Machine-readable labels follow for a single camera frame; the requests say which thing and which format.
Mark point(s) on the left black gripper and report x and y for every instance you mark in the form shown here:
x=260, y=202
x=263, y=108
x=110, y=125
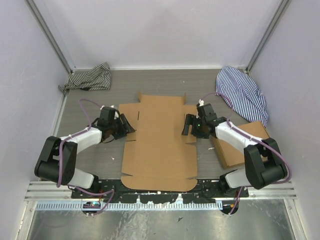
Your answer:
x=123, y=133

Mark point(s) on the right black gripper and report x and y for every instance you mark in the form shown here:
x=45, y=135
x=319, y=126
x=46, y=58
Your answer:
x=191, y=120

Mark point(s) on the brown cardboard box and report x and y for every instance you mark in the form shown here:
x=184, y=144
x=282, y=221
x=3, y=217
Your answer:
x=157, y=156
x=233, y=139

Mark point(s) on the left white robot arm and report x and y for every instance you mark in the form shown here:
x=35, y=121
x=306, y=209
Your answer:
x=57, y=160

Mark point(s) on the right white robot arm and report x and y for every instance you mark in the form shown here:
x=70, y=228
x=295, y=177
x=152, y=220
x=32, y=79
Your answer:
x=263, y=162

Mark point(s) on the folded brown cardboard box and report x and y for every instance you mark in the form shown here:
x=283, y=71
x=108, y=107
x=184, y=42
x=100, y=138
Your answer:
x=233, y=139

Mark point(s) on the blue white striped cloth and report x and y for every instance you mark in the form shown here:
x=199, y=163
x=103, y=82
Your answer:
x=242, y=94

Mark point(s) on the black white striped cloth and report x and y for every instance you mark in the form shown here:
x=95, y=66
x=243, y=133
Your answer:
x=96, y=79

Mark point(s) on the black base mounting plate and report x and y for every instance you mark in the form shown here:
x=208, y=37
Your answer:
x=205, y=191

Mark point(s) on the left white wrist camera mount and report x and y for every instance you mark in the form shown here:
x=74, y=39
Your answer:
x=109, y=113

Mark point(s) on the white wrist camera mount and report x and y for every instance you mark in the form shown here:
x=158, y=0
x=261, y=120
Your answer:
x=200, y=103
x=109, y=113

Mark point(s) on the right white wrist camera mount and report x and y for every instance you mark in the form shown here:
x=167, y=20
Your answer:
x=200, y=103

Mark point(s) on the aluminium front rail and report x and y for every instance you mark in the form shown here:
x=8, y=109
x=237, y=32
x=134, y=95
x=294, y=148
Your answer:
x=47, y=191

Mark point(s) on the white slotted cable duct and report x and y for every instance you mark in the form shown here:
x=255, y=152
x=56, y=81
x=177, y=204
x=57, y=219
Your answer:
x=94, y=206

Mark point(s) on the right aluminium corner post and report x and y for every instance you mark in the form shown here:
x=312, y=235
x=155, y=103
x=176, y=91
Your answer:
x=279, y=12

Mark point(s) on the aluminium corner post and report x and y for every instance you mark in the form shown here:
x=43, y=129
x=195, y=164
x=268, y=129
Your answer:
x=41, y=15
x=279, y=12

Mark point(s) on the left aluminium corner post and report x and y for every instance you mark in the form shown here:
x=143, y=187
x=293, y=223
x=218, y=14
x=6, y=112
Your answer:
x=41, y=15

